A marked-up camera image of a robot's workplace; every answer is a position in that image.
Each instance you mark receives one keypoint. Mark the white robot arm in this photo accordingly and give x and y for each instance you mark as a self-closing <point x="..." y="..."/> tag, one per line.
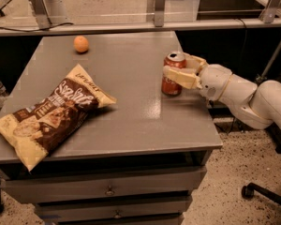
<point x="257" y="105"/>

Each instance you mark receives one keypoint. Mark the right metal rail bracket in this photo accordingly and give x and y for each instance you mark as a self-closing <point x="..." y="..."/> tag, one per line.
<point x="271" y="10"/>

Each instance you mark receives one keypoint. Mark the left metal rail bracket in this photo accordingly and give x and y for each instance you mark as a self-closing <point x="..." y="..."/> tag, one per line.
<point x="40" y="13"/>

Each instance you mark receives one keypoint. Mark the drawer metal knob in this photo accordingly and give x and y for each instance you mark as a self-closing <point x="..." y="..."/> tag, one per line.
<point x="109" y="191"/>
<point x="117" y="215"/>

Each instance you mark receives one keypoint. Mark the grey drawer cabinet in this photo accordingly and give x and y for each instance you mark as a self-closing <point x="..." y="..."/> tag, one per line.
<point x="150" y="148"/>

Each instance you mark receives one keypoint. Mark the red coke can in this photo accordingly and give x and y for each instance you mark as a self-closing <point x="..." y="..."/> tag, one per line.
<point x="172" y="86"/>

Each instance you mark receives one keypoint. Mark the brown yellow chip bag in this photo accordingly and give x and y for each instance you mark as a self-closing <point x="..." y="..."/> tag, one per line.
<point x="36" y="131"/>

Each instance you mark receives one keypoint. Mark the metal rail bracket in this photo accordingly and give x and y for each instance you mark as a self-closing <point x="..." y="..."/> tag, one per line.
<point x="40" y="13"/>
<point x="159" y="13"/>
<point x="271" y="10"/>

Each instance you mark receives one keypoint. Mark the horizontal metal rail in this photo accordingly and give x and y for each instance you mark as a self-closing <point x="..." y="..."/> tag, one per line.
<point x="90" y="29"/>

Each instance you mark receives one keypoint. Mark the middle metal rail bracket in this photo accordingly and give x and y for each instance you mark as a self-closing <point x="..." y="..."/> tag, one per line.
<point x="159" y="13"/>

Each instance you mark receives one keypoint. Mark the top drawer metal knob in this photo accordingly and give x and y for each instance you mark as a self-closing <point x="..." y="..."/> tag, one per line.
<point x="109" y="191"/>

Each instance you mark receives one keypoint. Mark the black office chair base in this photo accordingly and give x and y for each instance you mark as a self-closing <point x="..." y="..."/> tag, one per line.
<point x="248" y="193"/>

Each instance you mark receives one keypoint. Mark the orange fruit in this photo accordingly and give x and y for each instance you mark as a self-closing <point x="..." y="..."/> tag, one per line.
<point x="81" y="44"/>

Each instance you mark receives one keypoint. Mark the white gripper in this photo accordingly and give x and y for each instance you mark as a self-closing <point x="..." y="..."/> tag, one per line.
<point x="214" y="82"/>

